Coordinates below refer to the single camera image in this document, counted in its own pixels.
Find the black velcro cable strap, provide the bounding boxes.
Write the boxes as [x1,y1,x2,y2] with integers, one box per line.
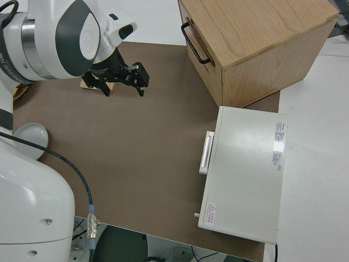
[0,15,16,81]
[0,108,14,129]

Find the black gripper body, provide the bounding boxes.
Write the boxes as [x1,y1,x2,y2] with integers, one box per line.
[88,49,131,84]

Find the red warning sticker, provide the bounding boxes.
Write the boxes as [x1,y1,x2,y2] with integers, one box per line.
[206,203,218,225]

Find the wooden drawer cabinet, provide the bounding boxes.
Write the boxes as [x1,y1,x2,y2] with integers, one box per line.
[178,0,340,109]

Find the black drawer handle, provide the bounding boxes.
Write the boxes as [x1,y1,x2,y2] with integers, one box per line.
[180,22,212,65]

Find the brown table mat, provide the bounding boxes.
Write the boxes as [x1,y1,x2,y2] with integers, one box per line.
[12,41,281,262]

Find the white toaster oven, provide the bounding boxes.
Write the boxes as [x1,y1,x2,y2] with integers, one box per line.
[194,105,289,245]

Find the white oven door handle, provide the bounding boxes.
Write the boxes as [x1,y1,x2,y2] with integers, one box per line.
[198,130,215,175]

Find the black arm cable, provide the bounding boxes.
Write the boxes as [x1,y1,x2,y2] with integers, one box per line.
[0,132,101,262]

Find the wooden mug tree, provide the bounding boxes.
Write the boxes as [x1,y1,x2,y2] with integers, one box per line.
[80,78,115,95]

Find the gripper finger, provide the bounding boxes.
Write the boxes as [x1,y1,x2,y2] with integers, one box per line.
[125,62,151,98]
[83,70,113,98]

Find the white text label sticker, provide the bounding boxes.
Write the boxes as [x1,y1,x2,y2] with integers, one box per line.
[272,120,286,172]

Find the brown wicker basket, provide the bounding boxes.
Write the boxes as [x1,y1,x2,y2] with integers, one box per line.
[13,83,31,102]

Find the gray plate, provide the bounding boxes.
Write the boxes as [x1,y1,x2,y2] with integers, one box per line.
[13,122,50,160]

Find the dark background equipment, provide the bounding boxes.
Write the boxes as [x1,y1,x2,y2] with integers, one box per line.
[333,0,349,38]

